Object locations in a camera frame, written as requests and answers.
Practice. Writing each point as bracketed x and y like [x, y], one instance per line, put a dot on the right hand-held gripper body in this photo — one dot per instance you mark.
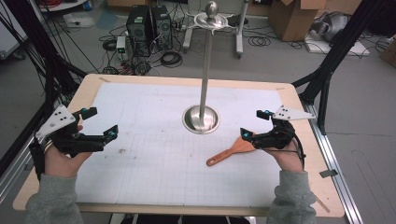
[278, 137]

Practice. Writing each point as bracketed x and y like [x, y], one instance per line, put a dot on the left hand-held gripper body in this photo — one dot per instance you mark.
[67, 141]

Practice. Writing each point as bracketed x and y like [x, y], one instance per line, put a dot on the wooden spatula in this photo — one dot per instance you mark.
[230, 153]

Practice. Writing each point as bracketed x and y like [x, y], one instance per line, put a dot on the metal stand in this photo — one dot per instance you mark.
[204, 93]

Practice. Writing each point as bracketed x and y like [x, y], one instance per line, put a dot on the person's right hand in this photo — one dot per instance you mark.
[288, 158]

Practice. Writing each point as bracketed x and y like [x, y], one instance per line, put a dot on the person's left hand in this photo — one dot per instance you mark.
[62, 165]

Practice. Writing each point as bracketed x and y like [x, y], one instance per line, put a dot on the black tape piece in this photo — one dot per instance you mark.
[328, 173]

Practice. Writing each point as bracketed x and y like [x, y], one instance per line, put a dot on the white grid mat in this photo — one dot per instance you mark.
[174, 168]

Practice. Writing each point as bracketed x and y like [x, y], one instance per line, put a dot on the small white box device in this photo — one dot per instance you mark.
[121, 46]

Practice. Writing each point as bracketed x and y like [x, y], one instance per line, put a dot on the black computer tower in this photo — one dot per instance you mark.
[162, 28]
[139, 29]

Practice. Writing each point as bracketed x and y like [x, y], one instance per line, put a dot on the large open cardboard box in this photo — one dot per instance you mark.
[292, 20]

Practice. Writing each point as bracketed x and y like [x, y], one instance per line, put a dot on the grey helmet-like device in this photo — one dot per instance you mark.
[331, 26]

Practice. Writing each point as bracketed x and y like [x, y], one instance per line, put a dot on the round white table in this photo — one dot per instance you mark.
[62, 4]

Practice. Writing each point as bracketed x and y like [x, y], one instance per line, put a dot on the white flat board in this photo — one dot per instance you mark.
[358, 49]

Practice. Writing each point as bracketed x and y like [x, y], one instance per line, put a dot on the small cardboard box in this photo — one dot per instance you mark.
[389, 53]

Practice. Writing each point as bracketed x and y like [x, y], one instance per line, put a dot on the aluminium rail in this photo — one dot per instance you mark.
[15, 174]
[333, 161]

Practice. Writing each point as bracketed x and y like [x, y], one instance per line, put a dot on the black frame strut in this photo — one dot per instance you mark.
[46, 62]
[339, 49]

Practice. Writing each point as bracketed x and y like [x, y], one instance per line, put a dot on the white desk frame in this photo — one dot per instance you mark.
[239, 40]

